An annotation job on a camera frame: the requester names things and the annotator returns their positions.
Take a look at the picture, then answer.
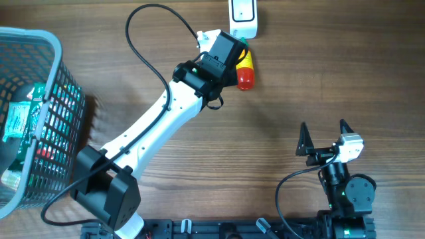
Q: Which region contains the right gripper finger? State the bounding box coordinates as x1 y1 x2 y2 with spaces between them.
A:
339 119 354 134
296 122 315 156

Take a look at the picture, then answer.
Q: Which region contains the red chili sauce bottle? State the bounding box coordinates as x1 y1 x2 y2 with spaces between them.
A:
236 48 255 90

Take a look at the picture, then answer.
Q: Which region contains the green snack bag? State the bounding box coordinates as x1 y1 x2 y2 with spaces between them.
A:
16 83 45 164

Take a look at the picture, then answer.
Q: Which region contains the green lid white jar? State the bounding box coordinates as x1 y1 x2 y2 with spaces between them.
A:
1 170 22 191

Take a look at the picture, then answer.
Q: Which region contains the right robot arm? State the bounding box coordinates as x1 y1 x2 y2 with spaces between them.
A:
296 119 377 239

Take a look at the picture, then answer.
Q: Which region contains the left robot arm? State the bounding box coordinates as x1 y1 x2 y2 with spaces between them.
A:
70 30 248 238

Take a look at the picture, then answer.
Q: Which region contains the white barcode scanner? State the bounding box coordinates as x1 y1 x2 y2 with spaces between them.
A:
228 0 258 39

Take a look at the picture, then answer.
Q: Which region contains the grey plastic mesh basket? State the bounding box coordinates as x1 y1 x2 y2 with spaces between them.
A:
1 27 86 218

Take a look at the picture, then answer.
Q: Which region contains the light teal tissue pack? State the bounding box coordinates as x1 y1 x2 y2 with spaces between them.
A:
3 101 31 143

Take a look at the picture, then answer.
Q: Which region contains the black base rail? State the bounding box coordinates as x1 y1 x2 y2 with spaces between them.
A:
80 218 377 239

